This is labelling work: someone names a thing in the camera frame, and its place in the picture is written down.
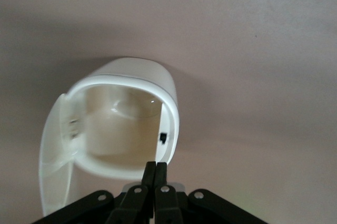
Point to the white flip-lid trash can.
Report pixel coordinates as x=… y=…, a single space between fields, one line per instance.
x=110 y=134

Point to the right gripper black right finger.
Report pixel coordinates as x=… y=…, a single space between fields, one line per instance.
x=171 y=205

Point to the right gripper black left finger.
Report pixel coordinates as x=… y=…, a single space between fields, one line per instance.
x=131 y=205

